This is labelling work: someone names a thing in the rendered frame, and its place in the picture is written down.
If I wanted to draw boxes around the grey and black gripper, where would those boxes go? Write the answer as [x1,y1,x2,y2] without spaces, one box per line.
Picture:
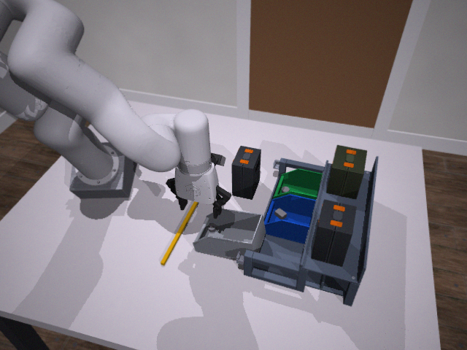
[166,163,231,219]

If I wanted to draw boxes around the green open bin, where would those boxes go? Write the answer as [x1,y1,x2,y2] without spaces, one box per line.
[274,168,323,200]

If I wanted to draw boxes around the yellow bar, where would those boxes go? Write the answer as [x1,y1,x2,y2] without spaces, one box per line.
[161,201,198,265]

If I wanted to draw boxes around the blue open bin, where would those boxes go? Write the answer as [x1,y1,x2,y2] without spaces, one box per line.
[264,194,316,244]

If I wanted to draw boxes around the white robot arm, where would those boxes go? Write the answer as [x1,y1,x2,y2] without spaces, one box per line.
[0,0,226,186]

